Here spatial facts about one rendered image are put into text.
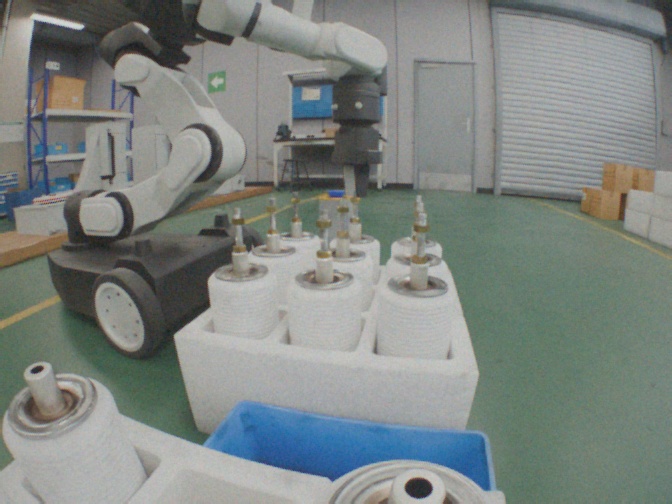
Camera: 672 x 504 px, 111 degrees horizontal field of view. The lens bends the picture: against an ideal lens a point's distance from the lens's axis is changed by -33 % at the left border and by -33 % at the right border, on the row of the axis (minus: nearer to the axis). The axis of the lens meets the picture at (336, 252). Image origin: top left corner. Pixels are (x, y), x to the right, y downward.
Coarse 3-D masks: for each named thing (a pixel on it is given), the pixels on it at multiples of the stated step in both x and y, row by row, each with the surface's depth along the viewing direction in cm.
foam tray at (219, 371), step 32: (288, 320) 48; (192, 352) 42; (224, 352) 41; (256, 352) 40; (288, 352) 40; (320, 352) 40; (352, 352) 40; (448, 352) 43; (192, 384) 44; (224, 384) 43; (256, 384) 41; (288, 384) 40; (320, 384) 39; (352, 384) 38; (384, 384) 37; (416, 384) 36; (448, 384) 35; (224, 416) 44; (352, 416) 39; (384, 416) 38; (416, 416) 37; (448, 416) 37
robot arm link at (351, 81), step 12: (336, 72) 58; (348, 72) 55; (360, 72) 55; (384, 72) 59; (336, 84) 57; (348, 84) 55; (360, 84) 55; (372, 84) 55; (384, 84) 60; (336, 96) 57; (372, 96) 56
